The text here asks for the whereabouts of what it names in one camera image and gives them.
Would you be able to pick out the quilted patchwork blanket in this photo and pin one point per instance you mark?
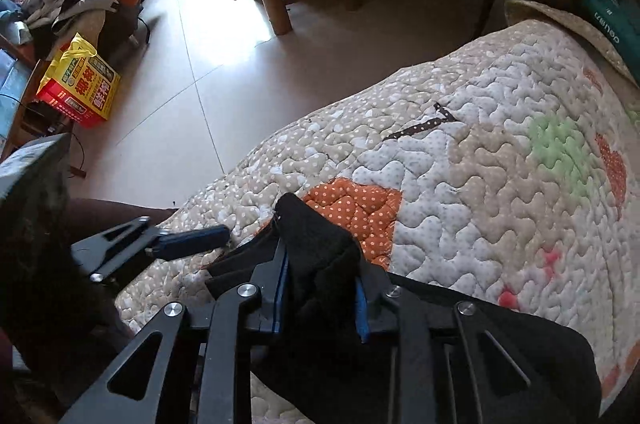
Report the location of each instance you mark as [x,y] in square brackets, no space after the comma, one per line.
[475,184]

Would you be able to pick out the black pants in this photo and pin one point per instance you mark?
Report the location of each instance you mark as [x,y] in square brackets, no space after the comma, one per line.
[320,249]

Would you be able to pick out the teal plastic packet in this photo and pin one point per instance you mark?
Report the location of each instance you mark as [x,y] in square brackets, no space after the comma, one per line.
[610,13]

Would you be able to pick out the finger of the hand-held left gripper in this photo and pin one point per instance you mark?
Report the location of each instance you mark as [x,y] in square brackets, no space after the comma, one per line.
[190,241]

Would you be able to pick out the wooden side table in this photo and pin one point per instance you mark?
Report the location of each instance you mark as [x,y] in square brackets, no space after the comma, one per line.
[20,103]

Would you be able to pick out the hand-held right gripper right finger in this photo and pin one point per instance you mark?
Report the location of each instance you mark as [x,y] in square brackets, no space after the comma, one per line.
[361,311]

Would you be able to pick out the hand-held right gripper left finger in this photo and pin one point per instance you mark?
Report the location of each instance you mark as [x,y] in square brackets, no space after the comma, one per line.
[281,286]

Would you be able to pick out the yellow and red carton box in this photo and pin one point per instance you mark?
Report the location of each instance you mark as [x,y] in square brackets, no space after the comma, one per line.
[82,91]

